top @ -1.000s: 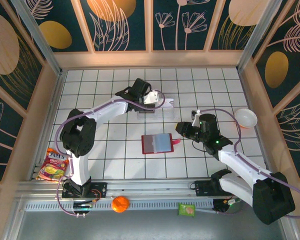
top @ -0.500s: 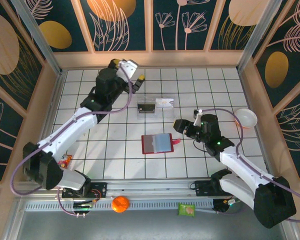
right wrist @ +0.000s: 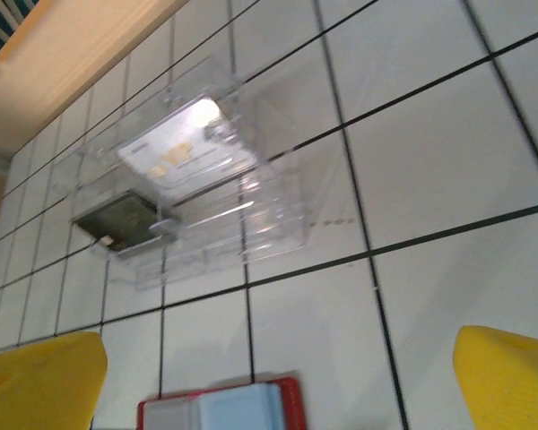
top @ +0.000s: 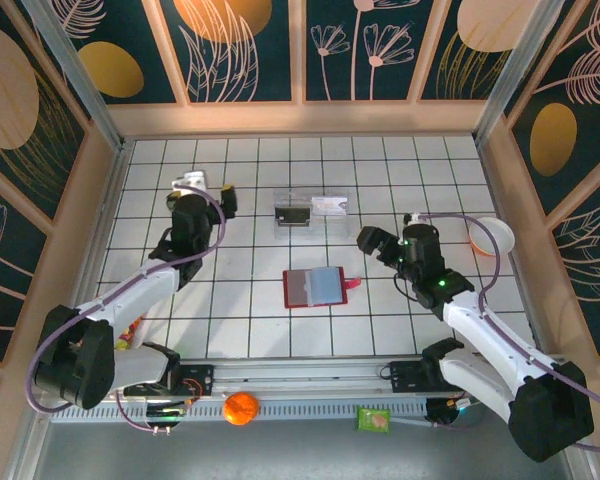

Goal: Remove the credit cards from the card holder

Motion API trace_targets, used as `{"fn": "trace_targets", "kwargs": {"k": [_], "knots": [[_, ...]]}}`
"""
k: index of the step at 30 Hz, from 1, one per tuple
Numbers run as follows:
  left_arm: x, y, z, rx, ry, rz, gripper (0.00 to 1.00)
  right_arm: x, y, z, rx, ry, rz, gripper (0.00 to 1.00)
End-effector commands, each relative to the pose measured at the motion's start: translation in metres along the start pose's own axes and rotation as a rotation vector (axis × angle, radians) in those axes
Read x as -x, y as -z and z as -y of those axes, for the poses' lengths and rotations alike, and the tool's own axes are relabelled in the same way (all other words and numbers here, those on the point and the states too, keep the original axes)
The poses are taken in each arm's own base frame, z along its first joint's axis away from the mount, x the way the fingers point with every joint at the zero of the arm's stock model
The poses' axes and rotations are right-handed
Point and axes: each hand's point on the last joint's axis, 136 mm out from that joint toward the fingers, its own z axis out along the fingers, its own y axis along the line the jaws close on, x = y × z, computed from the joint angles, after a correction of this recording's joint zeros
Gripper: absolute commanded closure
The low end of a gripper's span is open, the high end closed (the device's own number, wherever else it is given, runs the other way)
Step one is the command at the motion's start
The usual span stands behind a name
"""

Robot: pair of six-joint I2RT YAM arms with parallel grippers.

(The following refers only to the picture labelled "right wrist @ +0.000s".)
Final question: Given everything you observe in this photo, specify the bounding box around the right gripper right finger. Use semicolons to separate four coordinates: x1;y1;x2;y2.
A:
452;324;538;430

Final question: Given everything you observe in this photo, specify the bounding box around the dark credit card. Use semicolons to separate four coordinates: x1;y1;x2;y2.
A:
71;190;162;256

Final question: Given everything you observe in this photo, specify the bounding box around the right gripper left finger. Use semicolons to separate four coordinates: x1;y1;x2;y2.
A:
0;331;108;430

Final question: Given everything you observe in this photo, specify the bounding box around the red card holder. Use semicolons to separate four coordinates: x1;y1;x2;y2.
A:
136;369;308;430

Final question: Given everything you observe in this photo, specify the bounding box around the silver credit card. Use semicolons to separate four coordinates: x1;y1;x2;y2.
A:
116;96;264;202

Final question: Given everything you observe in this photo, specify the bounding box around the clear acrylic organizer box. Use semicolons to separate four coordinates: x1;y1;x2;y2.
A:
71;56;317;295

